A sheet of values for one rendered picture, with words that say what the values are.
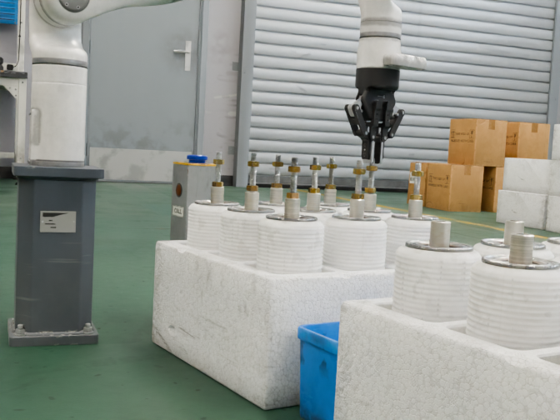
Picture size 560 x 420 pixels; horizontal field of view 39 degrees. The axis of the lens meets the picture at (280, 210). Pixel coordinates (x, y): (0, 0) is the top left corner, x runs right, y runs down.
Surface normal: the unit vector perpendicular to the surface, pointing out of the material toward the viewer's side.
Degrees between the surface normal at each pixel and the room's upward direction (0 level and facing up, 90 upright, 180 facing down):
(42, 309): 90
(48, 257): 90
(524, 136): 90
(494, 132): 90
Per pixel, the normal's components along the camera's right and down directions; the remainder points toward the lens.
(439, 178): -0.95, -0.03
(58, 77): 0.24, 0.09
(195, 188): 0.53, 0.10
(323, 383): -0.85, 0.04
